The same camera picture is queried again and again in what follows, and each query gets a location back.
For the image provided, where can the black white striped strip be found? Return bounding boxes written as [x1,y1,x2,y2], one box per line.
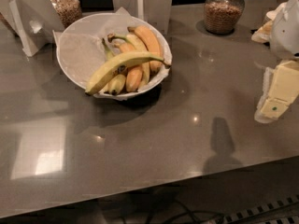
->
[202,193,299,224]

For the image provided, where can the black cables on floor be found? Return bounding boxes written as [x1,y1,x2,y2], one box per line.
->
[118,199,225,224]

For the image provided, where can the ripe banana at right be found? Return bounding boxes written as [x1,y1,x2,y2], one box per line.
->
[125,25,164,74]

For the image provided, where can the white folded card stand centre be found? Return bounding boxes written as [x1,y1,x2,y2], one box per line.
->
[112,0,172,35]

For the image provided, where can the long yellow banana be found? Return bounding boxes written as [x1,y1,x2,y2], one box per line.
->
[85,50,171,95]

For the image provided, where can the white paper bowl liner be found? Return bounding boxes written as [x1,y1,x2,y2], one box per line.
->
[51,7,173,101]

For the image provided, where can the orange ripe banana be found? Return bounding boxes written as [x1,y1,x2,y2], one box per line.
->
[118,42,143,92]

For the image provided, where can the glass jar of grains right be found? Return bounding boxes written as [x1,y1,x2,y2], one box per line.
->
[204,0,245,35]

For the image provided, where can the glass jar of grains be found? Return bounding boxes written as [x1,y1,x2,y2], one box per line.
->
[204,0,245,35]
[50,0,82,28]

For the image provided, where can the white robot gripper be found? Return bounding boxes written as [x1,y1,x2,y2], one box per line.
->
[251,0,299,123]

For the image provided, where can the small green-stemmed banana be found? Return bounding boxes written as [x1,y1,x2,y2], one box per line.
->
[102,39,126,95]

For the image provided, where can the white bowl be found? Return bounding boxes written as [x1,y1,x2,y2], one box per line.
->
[55,12,173,100]

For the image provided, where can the glass jar of grains left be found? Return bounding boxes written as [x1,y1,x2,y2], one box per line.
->
[50,0,82,28]

